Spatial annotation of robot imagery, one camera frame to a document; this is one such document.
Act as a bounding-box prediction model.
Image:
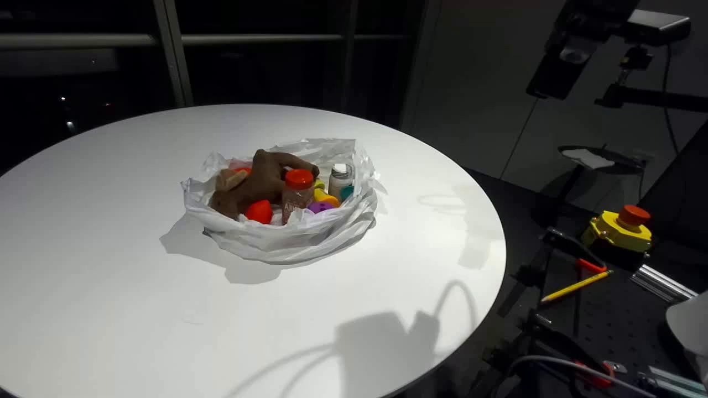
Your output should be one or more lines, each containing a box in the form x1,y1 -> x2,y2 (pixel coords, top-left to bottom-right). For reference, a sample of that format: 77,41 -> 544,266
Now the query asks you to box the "yellow cup orange lid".
312,185 -> 342,208

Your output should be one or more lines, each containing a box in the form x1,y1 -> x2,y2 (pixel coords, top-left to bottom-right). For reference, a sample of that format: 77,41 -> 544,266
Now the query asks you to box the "spice jar orange lid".
284,167 -> 315,216

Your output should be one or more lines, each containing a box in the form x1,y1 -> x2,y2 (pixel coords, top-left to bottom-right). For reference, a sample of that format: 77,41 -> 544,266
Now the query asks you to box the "brown plush toy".
210,147 -> 320,218

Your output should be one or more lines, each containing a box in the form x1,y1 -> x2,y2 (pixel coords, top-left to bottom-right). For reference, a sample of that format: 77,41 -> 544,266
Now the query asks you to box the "white lid pill bottle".
331,164 -> 355,200

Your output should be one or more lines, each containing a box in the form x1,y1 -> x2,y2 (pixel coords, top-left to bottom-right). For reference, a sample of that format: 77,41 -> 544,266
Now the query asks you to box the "purple toy cup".
309,204 -> 332,214

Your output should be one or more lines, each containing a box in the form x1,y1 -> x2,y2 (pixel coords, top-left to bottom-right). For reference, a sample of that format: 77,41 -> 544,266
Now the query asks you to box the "white plastic bag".
183,139 -> 383,263

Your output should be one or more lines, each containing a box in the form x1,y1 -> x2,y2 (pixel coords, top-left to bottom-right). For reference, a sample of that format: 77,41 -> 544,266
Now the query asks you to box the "small red toy cup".
246,199 -> 274,224

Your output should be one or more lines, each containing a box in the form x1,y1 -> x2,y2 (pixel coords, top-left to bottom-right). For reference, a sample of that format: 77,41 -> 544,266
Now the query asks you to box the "yellow emergency stop button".
582,204 -> 654,253

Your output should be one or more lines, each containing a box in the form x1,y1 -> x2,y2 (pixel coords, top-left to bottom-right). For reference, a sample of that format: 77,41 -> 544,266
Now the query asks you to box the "grey cable on floor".
508,354 -> 660,398

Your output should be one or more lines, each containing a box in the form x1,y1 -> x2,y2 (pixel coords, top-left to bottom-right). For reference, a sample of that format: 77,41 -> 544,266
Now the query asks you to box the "grey window frame post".
154,0 -> 196,105

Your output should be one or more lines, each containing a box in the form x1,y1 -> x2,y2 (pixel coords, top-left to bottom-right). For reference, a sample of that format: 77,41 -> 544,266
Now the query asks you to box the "aluminium rail piece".
633,266 -> 697,302

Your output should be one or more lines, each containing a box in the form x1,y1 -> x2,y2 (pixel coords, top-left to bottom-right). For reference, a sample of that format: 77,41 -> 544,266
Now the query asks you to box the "black camera on mount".
627,9 -> 694,45

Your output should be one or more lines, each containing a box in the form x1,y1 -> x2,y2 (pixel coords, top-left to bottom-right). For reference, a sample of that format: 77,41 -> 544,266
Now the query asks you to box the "grey horizontal rail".
0,32 -> 344,50

